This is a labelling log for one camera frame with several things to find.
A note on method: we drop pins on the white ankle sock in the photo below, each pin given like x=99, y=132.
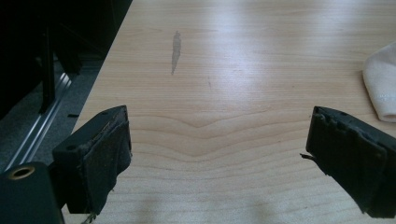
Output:
x=383, y=81

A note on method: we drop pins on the black tape strip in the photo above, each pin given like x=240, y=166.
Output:
x=73, y=115

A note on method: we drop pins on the metal floor rail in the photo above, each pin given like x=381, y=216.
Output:
x=43, y=124

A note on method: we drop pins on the black slanted stand brace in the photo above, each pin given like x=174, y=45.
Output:
x=70, y=56

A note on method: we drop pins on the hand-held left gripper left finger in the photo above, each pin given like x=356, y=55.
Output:
x=93, y=161

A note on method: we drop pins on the black metal stand post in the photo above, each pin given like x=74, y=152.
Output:
x=48, y=77

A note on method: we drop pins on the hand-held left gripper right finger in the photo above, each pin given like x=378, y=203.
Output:
x=351, y=149

